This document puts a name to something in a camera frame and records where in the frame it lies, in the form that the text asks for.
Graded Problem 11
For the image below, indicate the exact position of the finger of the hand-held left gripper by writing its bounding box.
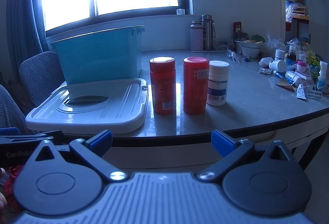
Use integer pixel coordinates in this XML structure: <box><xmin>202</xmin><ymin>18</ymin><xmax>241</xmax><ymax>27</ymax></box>
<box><xmin>0</xmin><ymin>131</ymin><xmax>64</xmax><ymax>146</ymax></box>
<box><xmin>0</xmin><ymin>127</ymin><xmax>20</xmax><ymax>137</ymax></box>

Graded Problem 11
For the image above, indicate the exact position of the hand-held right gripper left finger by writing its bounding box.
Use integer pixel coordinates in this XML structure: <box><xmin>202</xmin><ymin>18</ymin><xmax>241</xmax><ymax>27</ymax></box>
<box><xmin>32</xmin><ymin>129</ymin><xmax>128</xmax><ymax>183</ymax></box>

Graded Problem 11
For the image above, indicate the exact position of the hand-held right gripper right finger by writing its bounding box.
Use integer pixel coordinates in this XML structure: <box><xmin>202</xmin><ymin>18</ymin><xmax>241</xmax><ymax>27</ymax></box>
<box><xmin>197</xmin><ymin>129</ymin><xmax>295</xmax><ymax>183</ymax></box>

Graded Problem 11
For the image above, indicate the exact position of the white plastic box lid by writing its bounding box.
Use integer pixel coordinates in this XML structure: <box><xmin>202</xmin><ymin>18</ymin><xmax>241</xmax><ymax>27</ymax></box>
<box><xmin>25</xmin><ymin>78</ymin><xmax>149</xmax><ymax>135</ymax></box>

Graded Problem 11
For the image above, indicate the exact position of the blue plastic storage box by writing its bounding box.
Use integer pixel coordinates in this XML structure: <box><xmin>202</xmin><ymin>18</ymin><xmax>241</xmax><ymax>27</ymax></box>
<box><xmin>51</xmin><ymin>25</ymin><xmax>145</xmax><ymax>85</ymax></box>

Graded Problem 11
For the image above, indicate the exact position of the grey desktop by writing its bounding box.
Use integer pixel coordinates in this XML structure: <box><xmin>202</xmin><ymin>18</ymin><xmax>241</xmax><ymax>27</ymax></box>
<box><xmin>63</xmin><ymin>48</ymin><xmax>329</xmax><ymax>148</ymax></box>

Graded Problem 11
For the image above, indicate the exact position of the person's left hand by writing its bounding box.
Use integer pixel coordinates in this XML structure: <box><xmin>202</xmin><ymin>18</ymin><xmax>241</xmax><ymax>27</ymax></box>
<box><xmin>0</xmin><ymin>167</ymin><xmax>7</xmax><ymax>211</ymax></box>

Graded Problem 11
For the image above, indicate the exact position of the large white medicine bottle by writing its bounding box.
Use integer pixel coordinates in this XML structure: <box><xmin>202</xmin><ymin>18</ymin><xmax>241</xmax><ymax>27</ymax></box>
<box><xmin>207</xmin><ymin>60</ymin><xmax>230</xmax><ymax>106</ymax></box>

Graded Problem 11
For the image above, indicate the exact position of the red bottle with red cap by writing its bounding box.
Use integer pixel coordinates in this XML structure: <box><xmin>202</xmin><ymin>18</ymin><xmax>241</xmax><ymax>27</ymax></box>
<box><xmin>183</xmin><ymin>57</ymin><xmax>209</xmax><ymax>115</ymax></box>

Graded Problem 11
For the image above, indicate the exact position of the red bottle with foil top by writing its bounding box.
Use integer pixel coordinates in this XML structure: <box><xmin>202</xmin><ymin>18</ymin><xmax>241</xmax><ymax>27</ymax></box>
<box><xmin>149</xmin><ymin>57</ymin><xmax>177</xmax><ymax>115</ymax></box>

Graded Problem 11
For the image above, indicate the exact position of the brown paper packet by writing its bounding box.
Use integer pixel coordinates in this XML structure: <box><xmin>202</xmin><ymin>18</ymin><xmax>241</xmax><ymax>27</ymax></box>
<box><xmin>276</xmin><ymin>78</ymin><xmax>297</xmax><ymax>91</ymax></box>

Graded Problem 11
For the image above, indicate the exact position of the clear plastic wrapper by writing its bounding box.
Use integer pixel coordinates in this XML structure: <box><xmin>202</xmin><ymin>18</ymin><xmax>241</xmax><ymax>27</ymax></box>
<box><xmin>226</xmin><ymin>49</ymin><xmax>241</xmax><ymax>64</ymax></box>

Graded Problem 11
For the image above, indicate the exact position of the small white squeeze bottle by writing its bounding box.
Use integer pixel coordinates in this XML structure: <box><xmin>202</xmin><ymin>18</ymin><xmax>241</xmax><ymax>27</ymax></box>
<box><xmin>259</xmin><ymin>57</ymin><xmax>274</xmax><ymax>68</ymax></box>

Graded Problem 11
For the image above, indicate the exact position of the white ointment tube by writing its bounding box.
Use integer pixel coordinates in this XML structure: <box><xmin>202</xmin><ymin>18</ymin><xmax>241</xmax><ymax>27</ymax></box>
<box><xmin>296</xmin><ymin>84</ymin><xmax>306</xmax><ymax>100</ymax></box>

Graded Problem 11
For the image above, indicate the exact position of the white bottle with white cap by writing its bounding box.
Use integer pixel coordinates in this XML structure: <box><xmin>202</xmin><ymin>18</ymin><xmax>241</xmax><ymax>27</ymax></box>
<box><xmin>269</xmin><ymin>60</ymin><xmax>287</xmax><ymax>73</ymax></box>

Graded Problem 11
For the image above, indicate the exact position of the white bottle with blue label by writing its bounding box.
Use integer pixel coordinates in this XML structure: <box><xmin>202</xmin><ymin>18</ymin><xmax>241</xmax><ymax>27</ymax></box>
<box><xmin>285</xmin><ymin>70</ymin><xmax>303</xmax><ymax>87</ymax></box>

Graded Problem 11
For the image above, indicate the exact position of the white ribbed bowl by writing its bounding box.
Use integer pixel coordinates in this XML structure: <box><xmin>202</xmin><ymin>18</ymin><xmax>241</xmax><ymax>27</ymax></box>
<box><xmin>240</xmin><ymin>41</ymin><xmax>263</xmax><ymax>60</ymax></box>

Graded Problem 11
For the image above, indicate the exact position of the pink thermos bottle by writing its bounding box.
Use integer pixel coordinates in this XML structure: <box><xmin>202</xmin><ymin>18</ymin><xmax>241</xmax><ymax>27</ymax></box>
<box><xmin>190</xmin><ymin>21</ymin><xmax>204</xmax><ymax>51</ymax></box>

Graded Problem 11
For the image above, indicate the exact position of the steel thermos bottle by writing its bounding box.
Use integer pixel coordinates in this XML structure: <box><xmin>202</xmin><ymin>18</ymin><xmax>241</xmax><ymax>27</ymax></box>
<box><xmin>201</xmin><ymin>14</ymin><xmax>214</xmax><ymax>51</ymax></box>

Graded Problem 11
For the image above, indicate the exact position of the green round lid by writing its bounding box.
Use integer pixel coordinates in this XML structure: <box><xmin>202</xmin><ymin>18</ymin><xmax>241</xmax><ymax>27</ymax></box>
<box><xmin>250</xmin><ymin>34</ymin><xmax>267</xmax><ymax>43</ymax></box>

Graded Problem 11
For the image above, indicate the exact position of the brown glass syrup bottle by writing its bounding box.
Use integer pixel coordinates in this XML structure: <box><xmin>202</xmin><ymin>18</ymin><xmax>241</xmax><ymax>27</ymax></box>
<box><xmin>286</xmin><ymin>45</ymin><xmax>298</xmax><ymax>65</ymax></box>

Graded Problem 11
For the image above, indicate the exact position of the clear plastic bag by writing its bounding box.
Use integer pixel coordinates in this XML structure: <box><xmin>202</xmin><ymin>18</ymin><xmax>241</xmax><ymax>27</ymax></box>
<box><xmin>265</xmin><ymin>31</ymin><xmax>286</xmax><ymax>50</ymax></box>

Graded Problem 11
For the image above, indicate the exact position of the cartoon figure standee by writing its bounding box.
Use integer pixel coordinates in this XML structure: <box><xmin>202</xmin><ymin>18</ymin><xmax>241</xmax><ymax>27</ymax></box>
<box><xmin>305</xmin><ymin>53</ymin><xmax>323</xmax><ymax>100</ymax></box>

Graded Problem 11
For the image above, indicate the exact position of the blue curtain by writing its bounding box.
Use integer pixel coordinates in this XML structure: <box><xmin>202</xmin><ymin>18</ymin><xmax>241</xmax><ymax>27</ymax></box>
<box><xmin>6</xmin><ymin>0</ymin><xmax>51</xmax><ymax>80</ymax></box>

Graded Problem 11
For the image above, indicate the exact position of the cluttered wooden shelf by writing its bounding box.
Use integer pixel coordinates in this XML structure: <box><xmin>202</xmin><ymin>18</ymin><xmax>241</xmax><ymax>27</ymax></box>
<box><xmin>283</xmin><ymin>0</ymin><xmax>310</xmax><ymax>24</ymax></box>

